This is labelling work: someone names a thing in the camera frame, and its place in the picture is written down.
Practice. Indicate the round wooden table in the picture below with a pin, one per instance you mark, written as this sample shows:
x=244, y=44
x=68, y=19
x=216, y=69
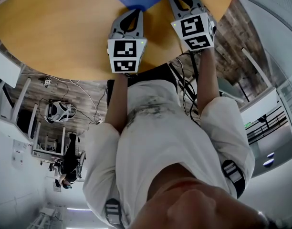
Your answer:
x=65, y=37

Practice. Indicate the white cluttered table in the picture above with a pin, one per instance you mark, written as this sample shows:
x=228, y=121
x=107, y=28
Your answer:
x=48, y=153

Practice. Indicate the white table with legs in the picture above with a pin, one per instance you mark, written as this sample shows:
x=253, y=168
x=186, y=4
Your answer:
x=10, y=130

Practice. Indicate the small printed tracker cube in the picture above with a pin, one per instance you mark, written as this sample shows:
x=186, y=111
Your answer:
x=48, y=81

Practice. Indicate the white wall socket panel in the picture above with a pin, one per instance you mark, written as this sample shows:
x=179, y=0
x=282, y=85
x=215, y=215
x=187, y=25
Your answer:
x=18, y=154

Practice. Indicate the white square stool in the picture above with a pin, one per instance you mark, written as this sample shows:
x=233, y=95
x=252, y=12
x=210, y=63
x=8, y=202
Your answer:
x=6, y=68

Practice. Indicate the person's face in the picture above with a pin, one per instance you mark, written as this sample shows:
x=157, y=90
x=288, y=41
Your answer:
x=196, y=213

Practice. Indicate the person's white t-shirt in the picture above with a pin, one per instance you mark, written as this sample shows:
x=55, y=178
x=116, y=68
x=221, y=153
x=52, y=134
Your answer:
x=165, y=139

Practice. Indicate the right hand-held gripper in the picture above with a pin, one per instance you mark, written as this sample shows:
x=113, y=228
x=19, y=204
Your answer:
x=192, y=26

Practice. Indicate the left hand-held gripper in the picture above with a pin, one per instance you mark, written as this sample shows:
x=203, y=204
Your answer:
x=124, y=49

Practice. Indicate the person's neck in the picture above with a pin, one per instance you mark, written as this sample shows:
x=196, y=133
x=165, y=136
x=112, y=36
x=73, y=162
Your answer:
x=177, y=178

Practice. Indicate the person's right forearm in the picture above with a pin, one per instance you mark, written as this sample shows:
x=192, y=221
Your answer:
x=208, y=85

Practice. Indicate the white and black headset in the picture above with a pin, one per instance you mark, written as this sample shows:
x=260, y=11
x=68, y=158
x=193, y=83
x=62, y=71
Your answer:
x=59, y=108

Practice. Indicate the black railing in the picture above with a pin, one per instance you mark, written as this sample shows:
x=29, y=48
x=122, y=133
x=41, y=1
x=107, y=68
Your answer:
x=262, y=118

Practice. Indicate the person's left forearm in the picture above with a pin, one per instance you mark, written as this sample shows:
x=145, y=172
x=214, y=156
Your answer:
x=116, y=104

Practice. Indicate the person's black trousers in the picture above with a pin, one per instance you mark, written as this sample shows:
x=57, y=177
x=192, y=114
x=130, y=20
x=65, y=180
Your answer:
x=158, y=74

